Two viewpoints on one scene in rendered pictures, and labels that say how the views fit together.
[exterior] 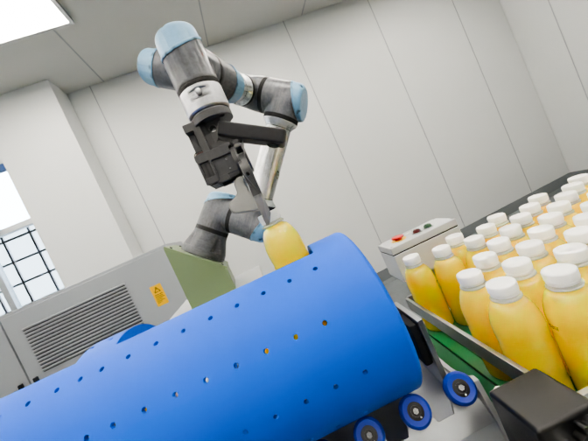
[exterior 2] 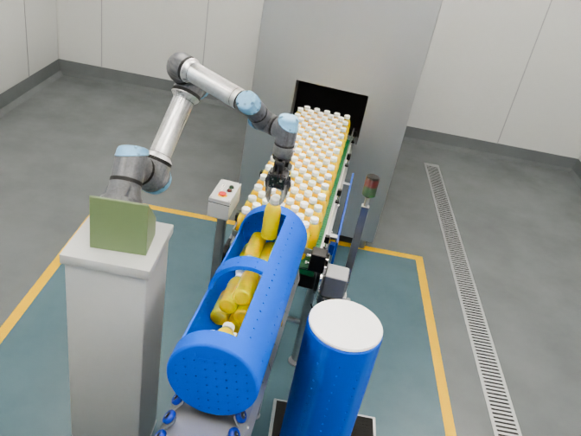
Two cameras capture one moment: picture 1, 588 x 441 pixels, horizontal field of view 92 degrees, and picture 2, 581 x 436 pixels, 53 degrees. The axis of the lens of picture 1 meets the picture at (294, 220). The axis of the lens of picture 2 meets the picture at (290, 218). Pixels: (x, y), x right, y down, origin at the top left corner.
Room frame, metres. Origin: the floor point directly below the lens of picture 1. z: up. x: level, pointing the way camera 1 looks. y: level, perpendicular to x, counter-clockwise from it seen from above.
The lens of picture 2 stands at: (0.14, 1.98, 2.41)
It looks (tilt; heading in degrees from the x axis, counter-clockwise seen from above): 31 degrees down; 279
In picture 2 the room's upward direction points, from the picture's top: 11 degrees clockwise
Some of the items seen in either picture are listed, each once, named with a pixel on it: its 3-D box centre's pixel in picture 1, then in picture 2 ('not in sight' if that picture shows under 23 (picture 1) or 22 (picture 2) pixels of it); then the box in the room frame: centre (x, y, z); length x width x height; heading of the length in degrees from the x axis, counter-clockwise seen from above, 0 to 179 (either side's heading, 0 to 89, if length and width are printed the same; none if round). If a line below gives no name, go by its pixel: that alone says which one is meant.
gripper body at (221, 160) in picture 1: (221, 150); (279, 170); (0.51, 0.06, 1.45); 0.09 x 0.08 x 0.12; 93
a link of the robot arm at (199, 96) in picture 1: (206, 105); (284, 150); (0.51, 0.06, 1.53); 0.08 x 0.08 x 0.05
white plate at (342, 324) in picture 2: not in sight; (345, 323); (0.12, 0.30, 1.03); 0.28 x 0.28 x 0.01
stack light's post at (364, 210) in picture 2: not in sight; (341, 294); (0.17, -0.52, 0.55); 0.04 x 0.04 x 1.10; 3
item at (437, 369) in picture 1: (416, 342); not in sight; (0.51, -0.11, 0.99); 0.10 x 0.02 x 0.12; 3
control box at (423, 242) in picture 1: (420, 248); (224, 199); (0.81, -0.30, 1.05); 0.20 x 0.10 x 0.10; 93
